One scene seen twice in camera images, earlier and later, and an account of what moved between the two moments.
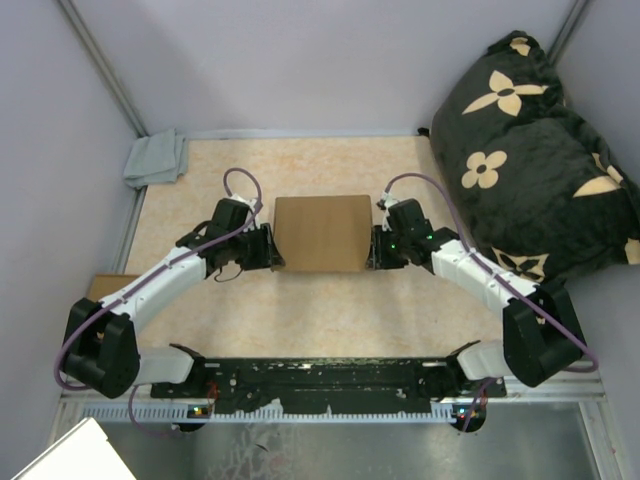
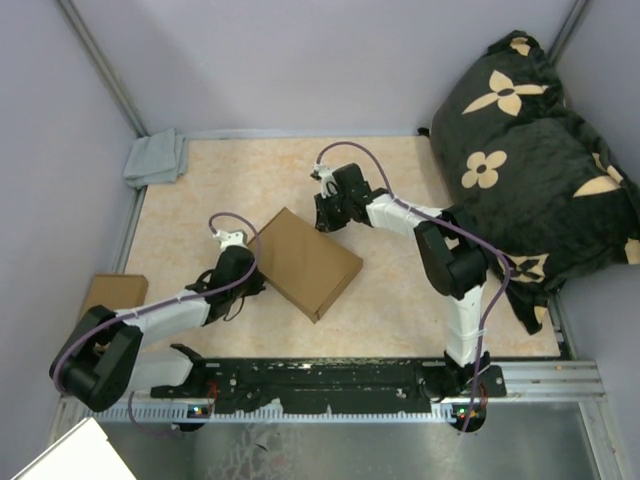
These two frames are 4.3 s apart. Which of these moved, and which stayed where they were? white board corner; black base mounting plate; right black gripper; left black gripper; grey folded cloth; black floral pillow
Moved: left black gripper; right black gripper
Stayed: white board corner; grey folded cloth; black floral pillow; black base mounting plate
